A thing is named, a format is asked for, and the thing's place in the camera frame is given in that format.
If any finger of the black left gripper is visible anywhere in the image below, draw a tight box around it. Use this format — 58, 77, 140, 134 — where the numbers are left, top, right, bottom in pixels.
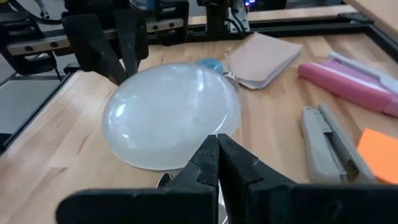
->
113, 9, 149, 77
62, 14, 129, 86

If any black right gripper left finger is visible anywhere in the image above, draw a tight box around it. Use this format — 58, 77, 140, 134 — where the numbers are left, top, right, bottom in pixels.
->
55, 134, 220, 224

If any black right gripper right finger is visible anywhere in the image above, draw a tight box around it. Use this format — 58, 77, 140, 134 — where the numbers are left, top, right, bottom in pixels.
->
217, 133, 398, 224

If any large white flood lightbulb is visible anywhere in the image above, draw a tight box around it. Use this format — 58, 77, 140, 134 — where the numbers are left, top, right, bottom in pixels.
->
101, 62, 242, 171

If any grey stapler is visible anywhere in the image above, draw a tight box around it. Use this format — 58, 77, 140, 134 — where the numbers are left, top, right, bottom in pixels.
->
300, 102, 377, 185

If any blue patterned bowl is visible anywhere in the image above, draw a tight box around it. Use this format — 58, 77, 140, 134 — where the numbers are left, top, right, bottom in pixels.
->
195, 57, 224, 75

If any orange sticky note pad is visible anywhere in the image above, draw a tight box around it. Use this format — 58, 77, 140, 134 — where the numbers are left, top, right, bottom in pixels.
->
356, 127, 398, 185

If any pink case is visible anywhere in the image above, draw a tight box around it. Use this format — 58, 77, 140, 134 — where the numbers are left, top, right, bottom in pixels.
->
297, 58, 398, 118

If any brown spiral notebook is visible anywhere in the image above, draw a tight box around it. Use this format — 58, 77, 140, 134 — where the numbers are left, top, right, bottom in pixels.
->
219, 31, 303, 90

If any white slim case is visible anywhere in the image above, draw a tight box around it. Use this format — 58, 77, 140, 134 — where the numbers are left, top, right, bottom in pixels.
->
328, 51, 398, 94

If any neighbouring wooden desk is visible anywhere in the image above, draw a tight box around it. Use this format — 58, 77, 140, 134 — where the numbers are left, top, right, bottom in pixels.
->
343, 0, 398, 41

